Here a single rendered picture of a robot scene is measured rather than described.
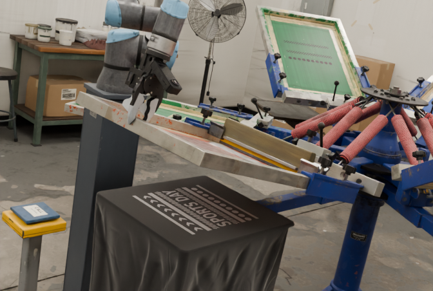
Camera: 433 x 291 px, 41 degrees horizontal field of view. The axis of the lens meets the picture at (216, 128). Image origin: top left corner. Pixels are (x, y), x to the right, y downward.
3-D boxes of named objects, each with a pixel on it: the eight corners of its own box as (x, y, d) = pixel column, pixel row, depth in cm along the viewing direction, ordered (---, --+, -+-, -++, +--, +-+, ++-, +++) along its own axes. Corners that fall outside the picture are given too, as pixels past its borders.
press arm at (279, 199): (168, 243, 179) (171, 225, 178) (156, 235, 183) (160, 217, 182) (375, 191, 266) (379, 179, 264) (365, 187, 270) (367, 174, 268)
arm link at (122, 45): (104, 58, 223) (108, 24, 220) (138, 64, 226) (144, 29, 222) (102, 64, 212) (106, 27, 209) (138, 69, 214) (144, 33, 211)
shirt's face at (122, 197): (183, 252, 156) (184, 251, 156) (96, 193, 186) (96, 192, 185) (293, 223, 190) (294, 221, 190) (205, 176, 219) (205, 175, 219)
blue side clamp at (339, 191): (307, 194, 174) (315, 172, 174) (294, 188, 178) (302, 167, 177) (354, 204, 196) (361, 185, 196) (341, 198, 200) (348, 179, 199)
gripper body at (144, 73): (143, 92, 167) (157, 53, 167) (161, 100, 161) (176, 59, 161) (122, 85, 162) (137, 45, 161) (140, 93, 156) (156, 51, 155)
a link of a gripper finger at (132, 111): (119, 119, 162) (134, 90, 163) (131, 125, 158) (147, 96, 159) (111, 115, 160) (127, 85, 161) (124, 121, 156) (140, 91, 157)
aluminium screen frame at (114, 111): (200, 166, 139) (205, 151, 139) (75, 102, 178) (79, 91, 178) (352, 199, 197) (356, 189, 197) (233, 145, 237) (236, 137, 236)
